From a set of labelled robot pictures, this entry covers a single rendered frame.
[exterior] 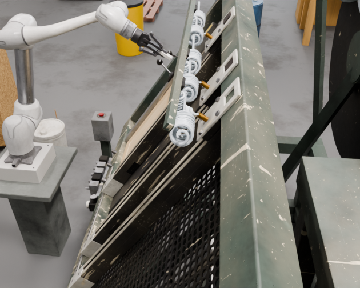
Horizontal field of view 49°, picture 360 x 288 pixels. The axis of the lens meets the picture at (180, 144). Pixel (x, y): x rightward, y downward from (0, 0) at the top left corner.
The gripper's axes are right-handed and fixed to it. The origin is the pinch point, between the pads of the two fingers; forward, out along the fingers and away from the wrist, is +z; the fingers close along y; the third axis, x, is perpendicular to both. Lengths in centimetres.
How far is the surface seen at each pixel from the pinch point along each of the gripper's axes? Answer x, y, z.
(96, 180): -17, -90, 8
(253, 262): -157, 50, 5
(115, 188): -44, -62, 13
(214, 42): -46, 37, 5
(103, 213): -57, -69, 13
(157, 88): 29.9, -36.9, 13.1
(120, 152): -6, -69, 11
